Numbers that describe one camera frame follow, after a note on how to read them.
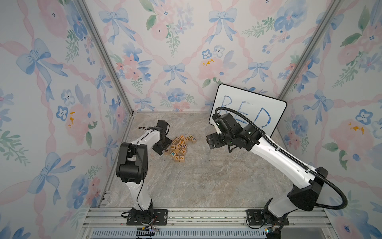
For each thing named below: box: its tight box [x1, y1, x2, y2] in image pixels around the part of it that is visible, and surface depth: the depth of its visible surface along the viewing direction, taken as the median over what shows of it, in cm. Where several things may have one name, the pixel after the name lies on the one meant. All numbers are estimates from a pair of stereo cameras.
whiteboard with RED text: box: [208, 83, 288, 137], surface depth 92 cm
